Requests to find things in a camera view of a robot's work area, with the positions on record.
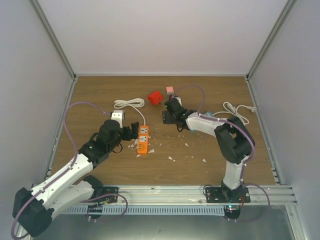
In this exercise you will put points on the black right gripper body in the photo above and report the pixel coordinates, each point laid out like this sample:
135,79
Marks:
166,117

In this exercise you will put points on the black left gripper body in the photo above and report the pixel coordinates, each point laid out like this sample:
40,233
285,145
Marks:
127,135

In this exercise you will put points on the orange power strip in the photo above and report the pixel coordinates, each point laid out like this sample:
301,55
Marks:
143,138

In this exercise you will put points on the pink charger plug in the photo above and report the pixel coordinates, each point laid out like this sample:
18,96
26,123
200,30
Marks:
169,90

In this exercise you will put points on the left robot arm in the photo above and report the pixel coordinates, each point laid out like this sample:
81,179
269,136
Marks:
34,209

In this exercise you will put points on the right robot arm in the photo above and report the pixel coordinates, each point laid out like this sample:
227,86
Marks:
235,143

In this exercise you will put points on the red cube adapter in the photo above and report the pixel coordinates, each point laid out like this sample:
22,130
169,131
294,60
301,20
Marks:
155,98

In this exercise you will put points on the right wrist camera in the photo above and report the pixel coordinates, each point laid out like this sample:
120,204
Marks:
178,99

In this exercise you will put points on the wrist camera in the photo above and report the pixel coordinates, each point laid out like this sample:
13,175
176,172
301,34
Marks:
118,116
178,99

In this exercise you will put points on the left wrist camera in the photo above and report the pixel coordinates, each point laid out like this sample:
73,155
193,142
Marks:
118,116

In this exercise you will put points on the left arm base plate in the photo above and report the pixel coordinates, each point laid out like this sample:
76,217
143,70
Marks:
105,191

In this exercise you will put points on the aluminium front rail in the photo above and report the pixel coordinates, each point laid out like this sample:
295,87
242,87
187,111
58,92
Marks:
164,195

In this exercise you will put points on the slotted cable duct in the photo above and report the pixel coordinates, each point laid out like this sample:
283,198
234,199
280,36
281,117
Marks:
179,210

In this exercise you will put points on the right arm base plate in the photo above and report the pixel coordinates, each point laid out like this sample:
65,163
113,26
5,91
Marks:
222,194

